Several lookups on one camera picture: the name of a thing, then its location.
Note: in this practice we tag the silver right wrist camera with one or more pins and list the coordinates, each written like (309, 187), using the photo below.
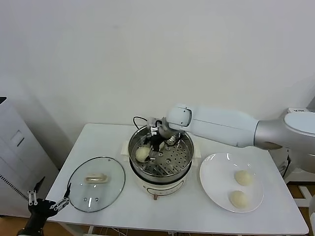
(153, 122)

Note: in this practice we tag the cream electric cooker base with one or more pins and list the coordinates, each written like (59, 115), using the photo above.
(160, 186)

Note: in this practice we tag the large white round plate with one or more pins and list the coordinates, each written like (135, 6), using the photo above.
(216, 186)

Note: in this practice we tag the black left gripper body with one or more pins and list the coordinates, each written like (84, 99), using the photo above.
(41, 208)

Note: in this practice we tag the grey white cabinet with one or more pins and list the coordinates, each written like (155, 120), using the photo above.
(19, 157)

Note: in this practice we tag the round glass pot lid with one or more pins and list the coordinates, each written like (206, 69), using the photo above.
(96, 179)

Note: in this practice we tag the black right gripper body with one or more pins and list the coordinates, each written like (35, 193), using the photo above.
(156, 142)

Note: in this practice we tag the stainless steel steamer basket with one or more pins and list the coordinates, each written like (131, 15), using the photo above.
(182, 152)

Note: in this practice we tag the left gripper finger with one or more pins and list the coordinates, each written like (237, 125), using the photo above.
(62, 202)
(32, 197)

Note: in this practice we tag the white metal base frame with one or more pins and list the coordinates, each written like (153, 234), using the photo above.
(306, 190)

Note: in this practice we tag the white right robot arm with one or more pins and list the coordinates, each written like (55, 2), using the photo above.
(221, 125)

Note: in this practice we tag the small printed white label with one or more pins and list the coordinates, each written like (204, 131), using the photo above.
(298, 110)

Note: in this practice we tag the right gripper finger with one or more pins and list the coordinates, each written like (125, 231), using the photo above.
(152, 155)
(146, 141)

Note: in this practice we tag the white side desk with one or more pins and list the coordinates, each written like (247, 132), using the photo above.
(290, 110)

